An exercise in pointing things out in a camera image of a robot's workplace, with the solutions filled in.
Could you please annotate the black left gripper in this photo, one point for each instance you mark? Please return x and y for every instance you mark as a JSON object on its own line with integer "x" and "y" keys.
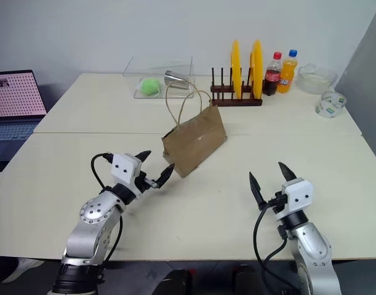
{"x": 141, "y": 184}

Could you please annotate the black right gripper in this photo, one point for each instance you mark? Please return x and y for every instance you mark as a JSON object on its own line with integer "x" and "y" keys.
{"x": 280, "y": 204}

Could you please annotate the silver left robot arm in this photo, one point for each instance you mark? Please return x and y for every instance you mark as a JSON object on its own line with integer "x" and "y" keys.
{"x": 92, "y": 225}

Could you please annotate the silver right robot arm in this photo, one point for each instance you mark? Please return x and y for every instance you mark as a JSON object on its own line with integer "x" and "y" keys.
{"x": 314, "y": 252}

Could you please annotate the brown paper bag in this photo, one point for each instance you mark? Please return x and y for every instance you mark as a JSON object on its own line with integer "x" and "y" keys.
{"x": 195, "y": 141}

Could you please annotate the green ball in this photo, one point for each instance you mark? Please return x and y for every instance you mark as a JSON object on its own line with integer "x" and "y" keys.
{"x": 149, "y": 87}

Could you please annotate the silver metal cup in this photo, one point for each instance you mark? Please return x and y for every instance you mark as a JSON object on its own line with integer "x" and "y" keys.
{"x": 175, "y": 80}

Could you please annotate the dark wooden dish rack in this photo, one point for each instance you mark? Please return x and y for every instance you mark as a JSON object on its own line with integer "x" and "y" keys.
{"x": 237, "y": 100}

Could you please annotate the clear tape roll green labels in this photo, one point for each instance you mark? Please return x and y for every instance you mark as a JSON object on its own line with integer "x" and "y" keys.
{"x": 329, "y": 106}

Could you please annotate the dark rounded shape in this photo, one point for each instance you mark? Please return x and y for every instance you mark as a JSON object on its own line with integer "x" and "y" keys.
{"x": 247, "y": 281}
{"x": 173, "y": 282}

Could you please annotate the clear plastic box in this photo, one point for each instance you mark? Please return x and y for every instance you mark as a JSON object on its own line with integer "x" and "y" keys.
{"x": 175, "y": 66}

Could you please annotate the cola bottle with red cap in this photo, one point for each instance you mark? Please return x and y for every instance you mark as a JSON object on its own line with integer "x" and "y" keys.
{"x": 272, "y": 77}

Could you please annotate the orange soda bottle blue cap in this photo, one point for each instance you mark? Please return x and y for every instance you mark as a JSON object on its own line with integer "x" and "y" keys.
{"x": 286, "y": 77}

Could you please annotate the clear glass bowl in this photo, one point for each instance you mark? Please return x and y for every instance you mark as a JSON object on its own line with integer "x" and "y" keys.
{"x": 317, "y": 80}

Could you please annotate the yellow plate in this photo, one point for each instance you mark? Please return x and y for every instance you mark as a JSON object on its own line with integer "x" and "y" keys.
{"x": 235, "y": 70}
{"x": 256, "y": 67}

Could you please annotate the grey partition panel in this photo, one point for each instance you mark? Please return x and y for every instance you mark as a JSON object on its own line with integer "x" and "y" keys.
{"x": 366, "y": 77}

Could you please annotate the open laptop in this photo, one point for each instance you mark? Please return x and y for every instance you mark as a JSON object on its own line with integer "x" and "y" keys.
{"x": 12, "y": 98}

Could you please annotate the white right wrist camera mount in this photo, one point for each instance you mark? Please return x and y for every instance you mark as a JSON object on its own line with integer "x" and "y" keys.
{"x": 300, "y": 195}

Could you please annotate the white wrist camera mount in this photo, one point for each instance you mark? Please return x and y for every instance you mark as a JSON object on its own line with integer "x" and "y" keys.
{"x": 300, "y": 195}
{"x": 123, "y": 169}

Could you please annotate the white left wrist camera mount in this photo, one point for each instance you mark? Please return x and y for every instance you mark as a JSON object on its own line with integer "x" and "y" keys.
{"x": 123, "y": 169}

